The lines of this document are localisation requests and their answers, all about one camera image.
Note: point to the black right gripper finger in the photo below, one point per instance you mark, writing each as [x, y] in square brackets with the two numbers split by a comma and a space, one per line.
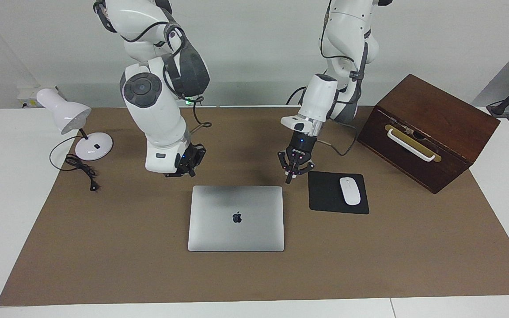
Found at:
[174, 175]
[191, 172]

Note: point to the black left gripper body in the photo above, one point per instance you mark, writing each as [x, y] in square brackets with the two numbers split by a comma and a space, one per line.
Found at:
[301, 149]

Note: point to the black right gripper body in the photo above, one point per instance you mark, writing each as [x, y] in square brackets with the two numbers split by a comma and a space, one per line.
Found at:
[191, 160]

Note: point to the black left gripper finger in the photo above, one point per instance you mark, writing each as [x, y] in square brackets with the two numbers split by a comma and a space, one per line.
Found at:
[305, 168]
[287, 170]

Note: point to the grey apple laptop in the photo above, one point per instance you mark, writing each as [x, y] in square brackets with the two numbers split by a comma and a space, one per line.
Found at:
[219, 229]

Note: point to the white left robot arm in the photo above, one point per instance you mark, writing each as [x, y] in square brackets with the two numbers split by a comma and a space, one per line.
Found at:
[347, 26]

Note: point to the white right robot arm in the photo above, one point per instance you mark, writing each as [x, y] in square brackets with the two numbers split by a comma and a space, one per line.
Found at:
[153, 115]

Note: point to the black mouse pad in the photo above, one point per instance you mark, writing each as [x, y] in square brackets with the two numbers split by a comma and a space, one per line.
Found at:
[325, 194]

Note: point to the white computer mouse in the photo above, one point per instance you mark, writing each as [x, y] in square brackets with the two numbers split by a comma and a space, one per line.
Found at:
[350, 191]

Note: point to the brown table mat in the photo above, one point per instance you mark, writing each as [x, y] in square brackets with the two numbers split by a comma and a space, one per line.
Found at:
[369, 265]

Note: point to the white desk lamp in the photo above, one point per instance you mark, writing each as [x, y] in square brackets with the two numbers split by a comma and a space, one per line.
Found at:
[64, 112]

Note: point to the dark wooden box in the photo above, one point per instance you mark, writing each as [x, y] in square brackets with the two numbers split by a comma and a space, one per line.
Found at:
[440, 110]

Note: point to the white wall socket box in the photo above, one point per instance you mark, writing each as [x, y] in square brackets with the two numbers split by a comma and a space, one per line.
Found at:
[29, 95]

